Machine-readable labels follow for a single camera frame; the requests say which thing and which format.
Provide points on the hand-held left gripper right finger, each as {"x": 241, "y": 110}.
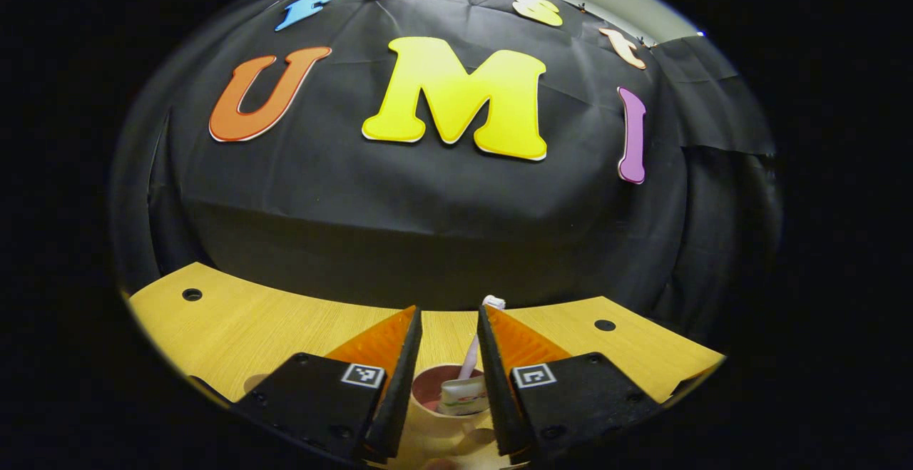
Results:
{"x": 496, "y": 384}

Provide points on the pale pink toothbrush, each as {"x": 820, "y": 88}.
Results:
{"x": 471, "y": 356}

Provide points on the white toothpaste tube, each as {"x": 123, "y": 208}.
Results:
{"x": 463, "y": 395}

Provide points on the wooden desktop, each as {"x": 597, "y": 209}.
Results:
{"x": 214, "y": 327}

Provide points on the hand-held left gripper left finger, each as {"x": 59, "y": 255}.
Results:
{"x": 403, "y": 384}

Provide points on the black backdrop cloth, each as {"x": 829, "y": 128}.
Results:
{"x": 428, "y": 206}

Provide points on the beige cup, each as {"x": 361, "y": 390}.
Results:
{"x": 435, "y": 423}

